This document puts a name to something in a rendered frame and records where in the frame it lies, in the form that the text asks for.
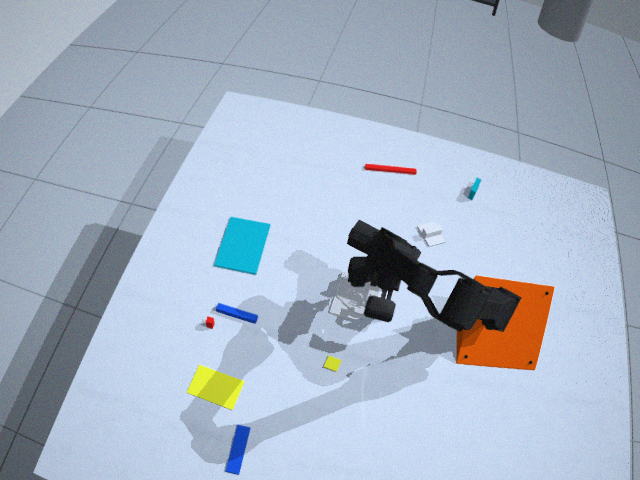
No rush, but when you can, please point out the teal flat rectangular plate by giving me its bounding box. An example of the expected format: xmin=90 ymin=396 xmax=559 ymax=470
xmin=214 ymin=216 xmax=270 ymax=275

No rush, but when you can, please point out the red thin bar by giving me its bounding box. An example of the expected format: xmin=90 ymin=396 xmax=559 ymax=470
xmin=365 ymin=163 xmax=417 ymax=175

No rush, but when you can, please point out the yellow square tile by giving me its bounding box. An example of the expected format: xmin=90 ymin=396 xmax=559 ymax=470
xmin=324 ymin=356 xmax=341 ymax=372

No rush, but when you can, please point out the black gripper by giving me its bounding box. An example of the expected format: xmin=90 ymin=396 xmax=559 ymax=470
xmin=363 ymin=274 xmax=402 ymax=322

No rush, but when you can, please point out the small teal cube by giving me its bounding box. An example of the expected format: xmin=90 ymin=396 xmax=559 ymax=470
xmin=468 ymin=177 xmax=482 ymax=201

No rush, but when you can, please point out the yellow flat rectangular plate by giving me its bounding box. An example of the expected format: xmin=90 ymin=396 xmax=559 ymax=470
xmin=187 ymin=365 xmax=245 ymax=410

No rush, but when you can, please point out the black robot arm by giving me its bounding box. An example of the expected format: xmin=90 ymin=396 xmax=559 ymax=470
xmin=347 ymin=219 xmax=522 ymax=332

